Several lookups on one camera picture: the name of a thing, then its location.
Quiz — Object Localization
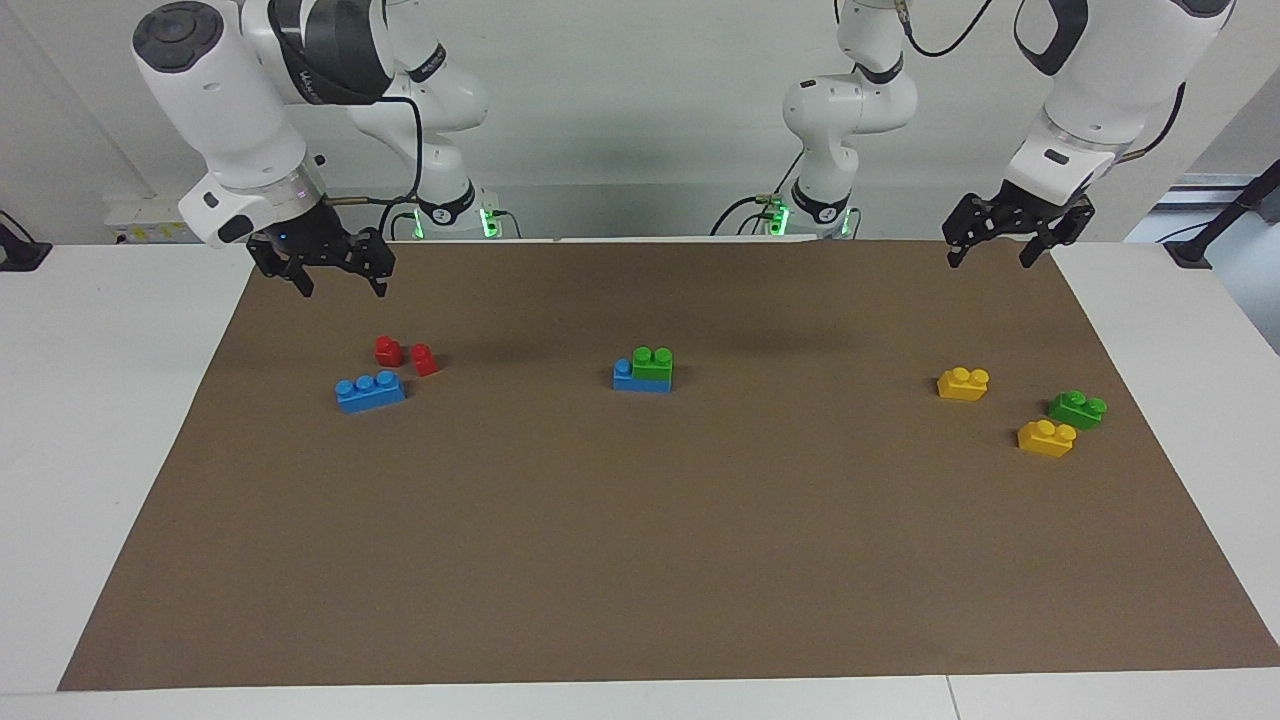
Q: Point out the blue three-stud toy brick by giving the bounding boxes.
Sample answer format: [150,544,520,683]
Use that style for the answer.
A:
[335,371,408,414]
[612,358,674,394]

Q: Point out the yellow two-stud toy brick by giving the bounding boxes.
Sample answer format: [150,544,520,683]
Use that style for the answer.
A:
[1017,419,1078,459]
[937,367,991,402]

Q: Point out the black clamp with rod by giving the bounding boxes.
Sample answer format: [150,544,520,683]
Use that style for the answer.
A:
[1163,160,1280,269]

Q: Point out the black table clamp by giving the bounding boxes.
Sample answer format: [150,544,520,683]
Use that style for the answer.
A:
[0,210,53,272]

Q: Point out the brown paper table mat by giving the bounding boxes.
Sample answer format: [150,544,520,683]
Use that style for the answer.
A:
[57,238,1280,693]

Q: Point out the black right arm base cable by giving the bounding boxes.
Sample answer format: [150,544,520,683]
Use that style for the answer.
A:
[377,195,421,241]

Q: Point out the black arm base cable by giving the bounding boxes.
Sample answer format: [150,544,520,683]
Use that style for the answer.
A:
[377,195,421,241]
[710,150,806,238]

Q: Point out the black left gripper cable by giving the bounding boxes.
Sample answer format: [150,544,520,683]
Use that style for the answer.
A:
[900,0,1187,161]

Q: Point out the white wall socket box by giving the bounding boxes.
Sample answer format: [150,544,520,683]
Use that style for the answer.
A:
[104,195,197,244]

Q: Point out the black left arm base cable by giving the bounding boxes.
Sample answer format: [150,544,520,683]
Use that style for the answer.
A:
[710,150,806,238]

